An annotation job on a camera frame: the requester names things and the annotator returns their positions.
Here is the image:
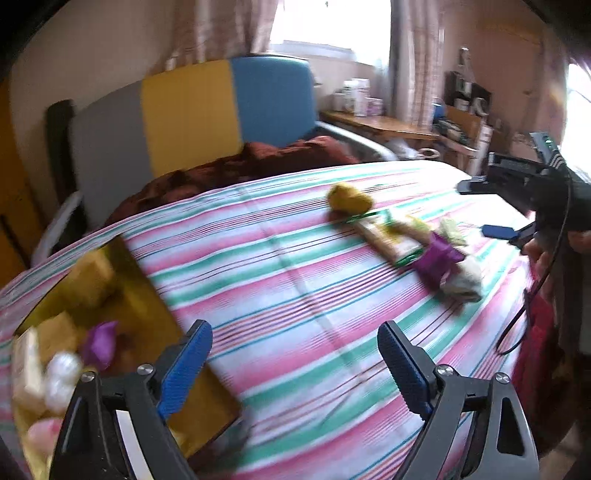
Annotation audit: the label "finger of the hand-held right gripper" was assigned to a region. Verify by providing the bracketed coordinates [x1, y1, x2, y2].
[480, 223, 536, 250]
[456, 175, 497, 195]

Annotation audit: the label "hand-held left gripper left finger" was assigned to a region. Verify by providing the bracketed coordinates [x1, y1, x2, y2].
[48, 319, 214, 480]

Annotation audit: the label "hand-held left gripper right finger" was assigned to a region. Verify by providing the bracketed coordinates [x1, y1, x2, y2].
[377, 320, 541, 480]

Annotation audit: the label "light green packet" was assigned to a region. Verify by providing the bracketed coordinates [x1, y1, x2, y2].
[438, 218, 469, 247]

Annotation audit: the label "purple packet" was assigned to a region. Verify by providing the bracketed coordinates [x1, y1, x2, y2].
[81, 320, 118, 370]
[413, 233, 465, 284]

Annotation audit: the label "gold tin box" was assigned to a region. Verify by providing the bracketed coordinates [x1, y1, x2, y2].
[9, 235, 252, 480]

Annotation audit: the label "green edged snack packet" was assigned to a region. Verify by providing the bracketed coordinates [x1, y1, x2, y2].
[353, 210, 423, 268]

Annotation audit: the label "yellow cloth bundle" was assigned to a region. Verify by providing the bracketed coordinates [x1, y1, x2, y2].
[327, 182, 374, 217]

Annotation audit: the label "pink round item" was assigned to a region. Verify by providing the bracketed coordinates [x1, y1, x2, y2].
[25, 418, 63, 462]

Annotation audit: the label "person's right hand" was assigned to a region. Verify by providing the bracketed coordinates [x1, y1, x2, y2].
[524, 231, 557, 298]

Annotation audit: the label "cluttered wooden shelf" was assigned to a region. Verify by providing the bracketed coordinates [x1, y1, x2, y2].
[434, 69, 495, 162]

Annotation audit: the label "striped bedsheet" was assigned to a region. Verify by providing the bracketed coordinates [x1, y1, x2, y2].
[0, 159, 536, 480]

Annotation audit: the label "person's red clothing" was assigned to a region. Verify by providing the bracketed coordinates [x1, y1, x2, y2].
[512, 272, 568, 444]

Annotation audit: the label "patterned curtain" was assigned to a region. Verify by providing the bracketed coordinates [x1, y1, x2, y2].
[166, 0, 280, 70]
[390, 0, 446, 130]

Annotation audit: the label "white containers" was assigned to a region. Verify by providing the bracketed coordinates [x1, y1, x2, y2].
[333, 78, 384, 116]

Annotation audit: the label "dark red blanket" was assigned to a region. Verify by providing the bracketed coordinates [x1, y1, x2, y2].
[104, 135, 361, 227]

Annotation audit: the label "grey yellow blue chair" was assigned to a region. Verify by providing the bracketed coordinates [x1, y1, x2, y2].
[71, 56, 319, 222]

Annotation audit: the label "black cable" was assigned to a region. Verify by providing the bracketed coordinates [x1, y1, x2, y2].
[496, 175, 575, 356]

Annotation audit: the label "white bed rail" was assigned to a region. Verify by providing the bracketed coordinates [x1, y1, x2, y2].
[31, 191, 84, 268]
[318, 121, 400, 162]

